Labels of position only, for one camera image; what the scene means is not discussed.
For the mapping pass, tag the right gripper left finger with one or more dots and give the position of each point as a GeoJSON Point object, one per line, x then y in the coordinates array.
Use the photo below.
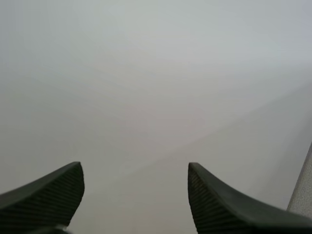
{"type": "Point", "coordinates": [48, 200]}

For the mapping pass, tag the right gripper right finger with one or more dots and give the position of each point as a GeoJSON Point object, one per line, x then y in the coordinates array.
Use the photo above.
{"type": "Point", "coordinates": [224, 209]}

